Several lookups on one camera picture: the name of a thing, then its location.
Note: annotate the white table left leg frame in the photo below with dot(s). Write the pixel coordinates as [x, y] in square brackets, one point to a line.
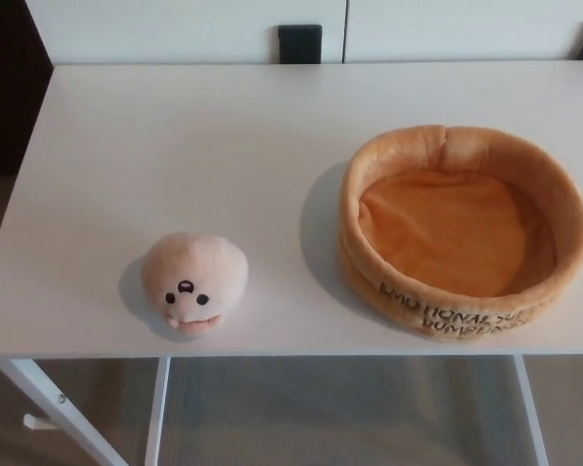
[157, 412]

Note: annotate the orange round plush plate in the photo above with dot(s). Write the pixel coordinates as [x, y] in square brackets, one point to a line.
[447, 233]

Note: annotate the white cabinet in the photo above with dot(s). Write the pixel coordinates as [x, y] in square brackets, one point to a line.
[175, 29]

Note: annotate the beige plush dumpling toy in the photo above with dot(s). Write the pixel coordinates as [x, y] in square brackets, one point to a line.
[194, 272]

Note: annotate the dark brown cabinet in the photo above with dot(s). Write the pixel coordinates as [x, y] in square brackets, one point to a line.
[10, 73]

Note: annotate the white table leg frame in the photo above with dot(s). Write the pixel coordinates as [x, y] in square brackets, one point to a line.
[532, 412]
[157, 412]

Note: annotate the white table right leg frame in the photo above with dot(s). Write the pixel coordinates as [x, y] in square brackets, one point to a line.
[532, 412]

